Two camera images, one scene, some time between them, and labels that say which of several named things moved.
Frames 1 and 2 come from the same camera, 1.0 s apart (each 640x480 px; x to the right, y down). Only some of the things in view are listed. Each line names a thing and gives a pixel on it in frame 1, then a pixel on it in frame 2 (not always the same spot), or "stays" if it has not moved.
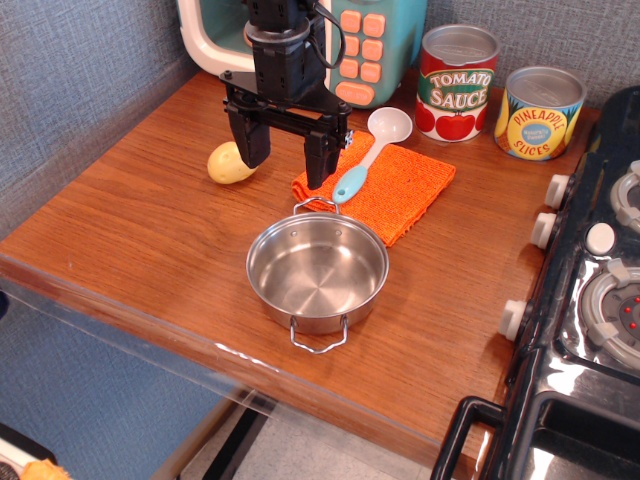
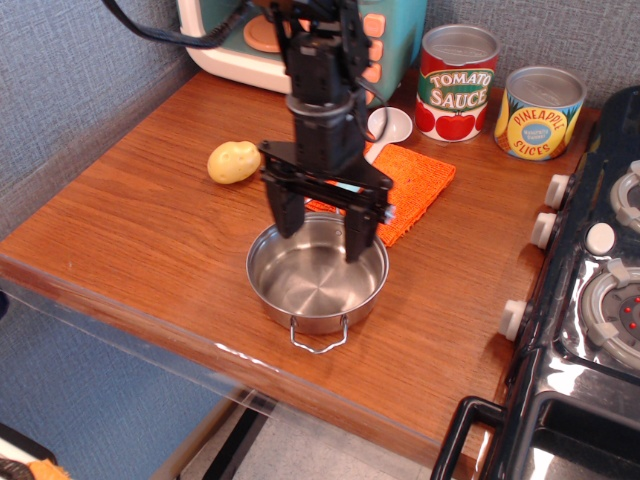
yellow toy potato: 226,165 stays
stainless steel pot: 319,271 stays
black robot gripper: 286,87 to 328,162
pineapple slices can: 539,111 stays
